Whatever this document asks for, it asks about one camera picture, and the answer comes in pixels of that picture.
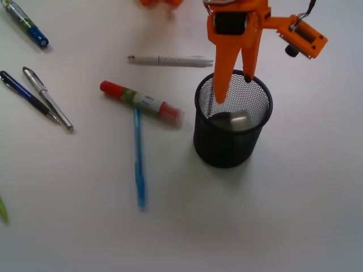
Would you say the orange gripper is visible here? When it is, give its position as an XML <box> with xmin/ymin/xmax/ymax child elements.
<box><xmin>203</xmin><ymin>1</ymin><xmax>271</xmax><ymax>104</ymax></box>

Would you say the clear tape roll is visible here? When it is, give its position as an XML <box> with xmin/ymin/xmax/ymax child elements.
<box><xmin>229</xmin><ymin>109</ymin><xmax>253</xmax><ymax>131</ymax></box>

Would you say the red capped glue stick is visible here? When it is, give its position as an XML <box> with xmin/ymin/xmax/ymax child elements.
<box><xmin>100</xmin><ymin>80</ymin><xmax>183</xmax><ymax>125</ymax></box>

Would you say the dark brown tape roll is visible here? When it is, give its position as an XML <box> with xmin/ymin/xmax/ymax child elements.
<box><xmin>209</xmin><ymin>112</ymin><xmax>231</xmax><ymax>130</ymax></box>

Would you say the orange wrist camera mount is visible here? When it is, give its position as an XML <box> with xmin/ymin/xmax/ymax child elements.
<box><xmin>262</xmin><ymin>15</ymin><xmax>328</xmax><ymax>59</ymax></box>

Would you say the orange robot base part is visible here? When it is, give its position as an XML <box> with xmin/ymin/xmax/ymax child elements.
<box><xmin>139</xmin><ymin>0</ymin><xmax>183</xmax><ymax>9</ymax></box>

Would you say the white dotted pen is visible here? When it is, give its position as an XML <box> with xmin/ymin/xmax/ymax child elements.
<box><xmin>127</xmin><ymin>55</ymin><xmax>214</xmax><ymax>67</ymax></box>

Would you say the blue plastic pen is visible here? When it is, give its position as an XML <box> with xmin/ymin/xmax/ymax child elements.
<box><xmin>134</xmin><ymin>108</ymin><xmax>146</xmax><ymax>210</ymax></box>

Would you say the black mesh pen holder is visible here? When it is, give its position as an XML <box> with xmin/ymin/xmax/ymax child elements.
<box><xmin>193</xmin><ymin>70</ymin><xmax>273</xmax><ymax>168</ymax></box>

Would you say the dark blue ballpoint pen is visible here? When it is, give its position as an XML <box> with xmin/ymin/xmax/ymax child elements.
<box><xmin>1</xmin><ymin>70</ymin><xmax>59</xmax><ymax>125</ymax></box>

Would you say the blue capped marker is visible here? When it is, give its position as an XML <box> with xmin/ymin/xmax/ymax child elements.
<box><xmin>1</xmin><ymin>1</ymin><xmax>49</xmax><ymax>48</ymax></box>

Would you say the silver metal pen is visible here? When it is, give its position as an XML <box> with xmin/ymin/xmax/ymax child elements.
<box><xmin>23</xmin><ymin>67</ymin><xmax>74</xmax><ymax>134</ymax></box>

